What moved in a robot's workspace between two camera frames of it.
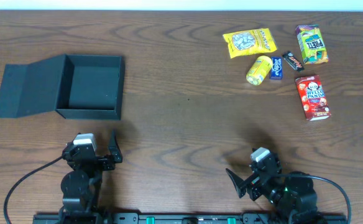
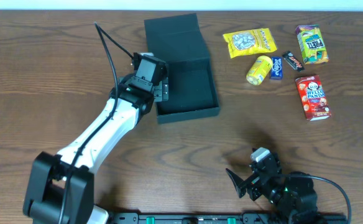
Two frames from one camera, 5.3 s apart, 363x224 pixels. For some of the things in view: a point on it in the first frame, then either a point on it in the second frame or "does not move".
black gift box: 75,86 to 192,88
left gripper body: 99,159 to 163,90
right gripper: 250,183 does not move
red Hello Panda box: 312,98 does not move
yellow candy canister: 259,70 does not move
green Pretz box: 312,44 does not move
